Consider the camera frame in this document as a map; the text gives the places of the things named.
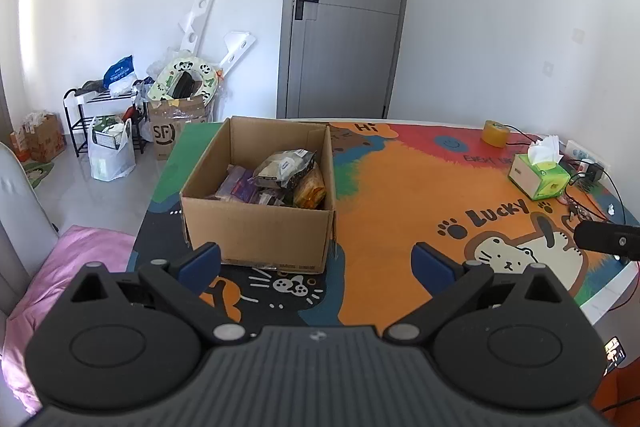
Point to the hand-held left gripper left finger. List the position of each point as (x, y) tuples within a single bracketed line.
[(200, 266)]

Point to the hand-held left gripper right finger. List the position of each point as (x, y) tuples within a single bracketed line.
[(432, 268)]

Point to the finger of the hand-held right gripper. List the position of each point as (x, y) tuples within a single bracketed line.
[(605, 238)]

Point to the purple snack packet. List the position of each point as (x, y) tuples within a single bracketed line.
[(240, 184)]

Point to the white brown snack packet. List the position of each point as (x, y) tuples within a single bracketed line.
[(285, 167)]

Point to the orange biscuit packet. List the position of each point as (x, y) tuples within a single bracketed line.
[(310, 193)]

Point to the key bunch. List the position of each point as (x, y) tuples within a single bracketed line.
[(575, 208)]

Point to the black power adapter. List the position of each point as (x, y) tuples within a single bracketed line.
[(595, 172)]

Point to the colourful cartoon table mat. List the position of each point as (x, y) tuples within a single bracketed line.
[(400, 207)]

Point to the green tissue box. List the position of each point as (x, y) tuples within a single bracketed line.
[(540, 179)]

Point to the white power strip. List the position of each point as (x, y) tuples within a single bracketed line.
[(582, 152)]

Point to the smartphone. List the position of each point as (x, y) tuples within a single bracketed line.
[(615, 354)]

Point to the logo printed cardboard box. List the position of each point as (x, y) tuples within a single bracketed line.
[(170, 134)]

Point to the pink blanket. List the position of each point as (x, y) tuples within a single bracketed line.
[(65, 277)]

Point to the white plastic bag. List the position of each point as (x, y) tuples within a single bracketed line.
[(112, 154)]

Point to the yellow tape roll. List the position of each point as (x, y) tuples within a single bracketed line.
[(495, 134)]

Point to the grey chair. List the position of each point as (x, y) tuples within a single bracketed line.
[(22, 227)]

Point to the green floor rug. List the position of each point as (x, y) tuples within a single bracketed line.
[(39, 173)]

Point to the black shoe rack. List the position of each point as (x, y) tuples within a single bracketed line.
[(75, 122)]

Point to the small brown cardboard box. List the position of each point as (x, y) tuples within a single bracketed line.
[(45, 139)]

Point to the blue plastic bag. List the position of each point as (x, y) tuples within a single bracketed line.
[(119, 74)]

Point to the short white foam board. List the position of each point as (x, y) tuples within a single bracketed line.
[(235, 52)]

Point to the orange carton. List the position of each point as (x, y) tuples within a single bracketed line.
[(19, 146)]

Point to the tall white foam board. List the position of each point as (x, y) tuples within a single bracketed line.
[(197, 17)]

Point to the grey door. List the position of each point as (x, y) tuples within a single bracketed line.
[(345, 17)]

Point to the white wall socket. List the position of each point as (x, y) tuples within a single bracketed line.
[(549, 68), (578, 36)]

